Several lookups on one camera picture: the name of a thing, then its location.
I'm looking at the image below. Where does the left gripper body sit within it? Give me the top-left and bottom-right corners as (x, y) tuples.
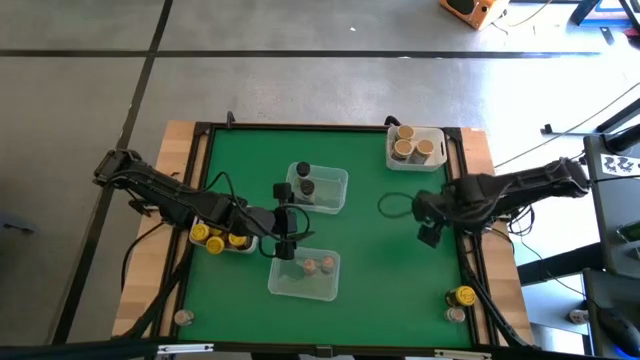
(272, 182), (302, 261)

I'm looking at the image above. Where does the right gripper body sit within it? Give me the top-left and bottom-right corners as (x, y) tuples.
(413, 188), (454, 250)

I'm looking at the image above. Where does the clear plastic bin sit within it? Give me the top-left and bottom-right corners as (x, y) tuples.
(285, 161), (350, 216)
(267, 246), (342, 303)

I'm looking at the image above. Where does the white plastic bin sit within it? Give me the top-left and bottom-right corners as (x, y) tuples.
(188, 217), (260, 255)
(385, 125), (448, 173)

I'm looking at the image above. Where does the green table mat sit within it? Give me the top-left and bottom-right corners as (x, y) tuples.
(175, 127), (475, 350)

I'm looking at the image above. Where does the yellow lid in tray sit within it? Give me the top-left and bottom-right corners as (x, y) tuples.
(190, 222), (212, 243)

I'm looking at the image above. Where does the black desk leg beam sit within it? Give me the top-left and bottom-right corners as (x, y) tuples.
(516, 242), (605, 287)

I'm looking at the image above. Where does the white printed paper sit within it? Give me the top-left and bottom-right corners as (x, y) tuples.
(601, 153), (640, 177)

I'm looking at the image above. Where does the orange speaker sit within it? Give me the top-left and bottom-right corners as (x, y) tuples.
(439, 0), (512, 31)

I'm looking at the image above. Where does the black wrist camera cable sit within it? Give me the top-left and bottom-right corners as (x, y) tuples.
(202, 171), (242, 211)
(376, 191), (417, 220)

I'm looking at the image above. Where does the black table frame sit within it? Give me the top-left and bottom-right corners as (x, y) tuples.
(149, 121), (539, 351)

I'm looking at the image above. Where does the black cable conduit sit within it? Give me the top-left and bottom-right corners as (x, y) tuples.
(130, 247), (194, 342)
(457, 232), (534, 350)

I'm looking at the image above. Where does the silver frame bracket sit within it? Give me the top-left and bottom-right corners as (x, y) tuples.
(433, 349), (494, 360)
(157, 343), (215, 355)

